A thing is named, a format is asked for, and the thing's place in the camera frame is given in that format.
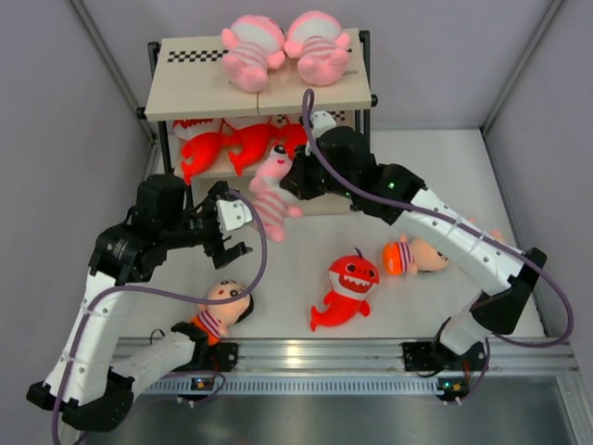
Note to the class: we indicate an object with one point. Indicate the beige three-tier toy shelf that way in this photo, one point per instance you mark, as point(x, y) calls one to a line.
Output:
point(188, 82)

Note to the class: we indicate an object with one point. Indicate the doll plush far right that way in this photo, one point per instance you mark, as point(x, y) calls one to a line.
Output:
point(497, 235)

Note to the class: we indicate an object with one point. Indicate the red shark plush right shelf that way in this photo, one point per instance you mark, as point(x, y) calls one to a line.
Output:
point(292, 135)

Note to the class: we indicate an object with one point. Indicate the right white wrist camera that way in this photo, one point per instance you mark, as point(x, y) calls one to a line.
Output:
point(319, 122)

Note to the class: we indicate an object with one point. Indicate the slotted grey cable duct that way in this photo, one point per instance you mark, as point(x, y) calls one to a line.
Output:
point(330, 385)

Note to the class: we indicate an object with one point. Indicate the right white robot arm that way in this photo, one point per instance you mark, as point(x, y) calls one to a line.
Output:
point(395, 195)

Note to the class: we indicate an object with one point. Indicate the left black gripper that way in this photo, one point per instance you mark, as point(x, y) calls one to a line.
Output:
point(215, 247)

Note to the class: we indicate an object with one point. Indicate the red shark plush shelf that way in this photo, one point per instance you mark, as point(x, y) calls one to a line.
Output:
point(252, 136)
point(200, 145)
point(292, 135)

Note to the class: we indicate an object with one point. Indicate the red shark plush left shelf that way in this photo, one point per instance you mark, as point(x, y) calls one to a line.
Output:
point(200, 145)

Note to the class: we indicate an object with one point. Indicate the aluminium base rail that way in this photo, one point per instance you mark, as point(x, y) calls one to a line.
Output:
point(383, 356)

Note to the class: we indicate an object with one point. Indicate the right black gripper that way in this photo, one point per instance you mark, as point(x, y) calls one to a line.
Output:
point(296, 181)

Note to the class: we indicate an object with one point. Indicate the red shark plush mouth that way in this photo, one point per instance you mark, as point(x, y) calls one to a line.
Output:
point(352, 278)

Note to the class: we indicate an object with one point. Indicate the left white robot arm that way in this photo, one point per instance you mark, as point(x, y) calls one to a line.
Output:
point(87, 390)

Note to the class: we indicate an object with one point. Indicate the red shark plush middle shelf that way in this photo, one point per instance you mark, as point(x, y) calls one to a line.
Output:
point(252, 136)

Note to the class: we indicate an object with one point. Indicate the pink striped plush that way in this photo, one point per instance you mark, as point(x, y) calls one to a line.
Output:
point(272, 203)

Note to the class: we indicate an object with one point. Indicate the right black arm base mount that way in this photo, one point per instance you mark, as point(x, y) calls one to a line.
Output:
point(420, 358)

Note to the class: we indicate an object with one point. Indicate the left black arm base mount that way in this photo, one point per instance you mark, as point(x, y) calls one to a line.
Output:
point(222, 357)

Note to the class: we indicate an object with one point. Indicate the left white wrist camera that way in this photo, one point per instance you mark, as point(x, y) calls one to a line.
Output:
point(232, 215)

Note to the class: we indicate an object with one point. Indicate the doll plush orange pants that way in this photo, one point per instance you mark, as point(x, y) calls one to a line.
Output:
point(412, 256)

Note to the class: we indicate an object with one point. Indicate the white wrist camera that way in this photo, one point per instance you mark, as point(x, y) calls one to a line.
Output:
point(319, 122)
point(232, 215)

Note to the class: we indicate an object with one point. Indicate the pink striped plush table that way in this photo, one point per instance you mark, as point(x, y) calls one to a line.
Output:
point(319, 45)
point(255, 45)

